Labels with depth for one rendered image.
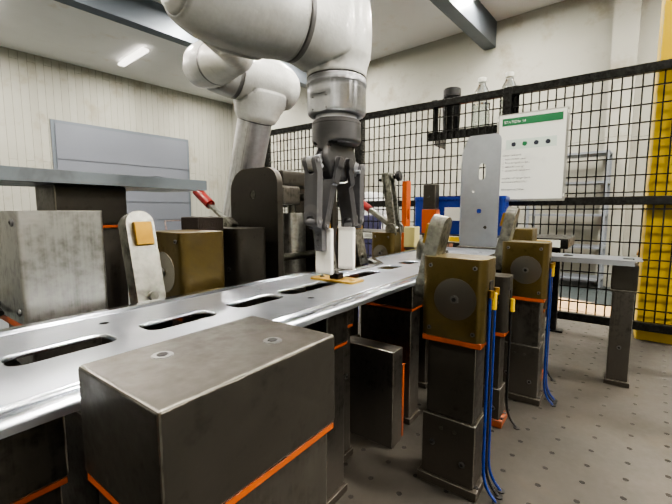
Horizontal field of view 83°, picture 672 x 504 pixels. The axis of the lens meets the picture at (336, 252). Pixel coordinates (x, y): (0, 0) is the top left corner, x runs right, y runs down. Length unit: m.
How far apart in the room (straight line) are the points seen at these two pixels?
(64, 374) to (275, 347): 0.15
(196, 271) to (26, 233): 0.20
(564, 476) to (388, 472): 0.27
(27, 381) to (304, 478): 0.19
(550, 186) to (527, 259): 0.66
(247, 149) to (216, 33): 0.67
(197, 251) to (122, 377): 0.36
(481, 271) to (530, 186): 1.00
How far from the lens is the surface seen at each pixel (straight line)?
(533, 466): 0.77
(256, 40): 0.54
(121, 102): 11.12
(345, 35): 0.59
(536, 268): 0.88
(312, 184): 0.55
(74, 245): 0.49
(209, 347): 0.24
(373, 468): 0.70
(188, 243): 0.55
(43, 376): 0.33
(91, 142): 10.65
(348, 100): 0.58
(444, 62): 8.21
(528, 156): 1.53
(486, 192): 1.26
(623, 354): 1.13
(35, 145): 10.41
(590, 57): 7.43
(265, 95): 1.14
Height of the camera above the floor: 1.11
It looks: 6 degrees down
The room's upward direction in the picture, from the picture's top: straight up
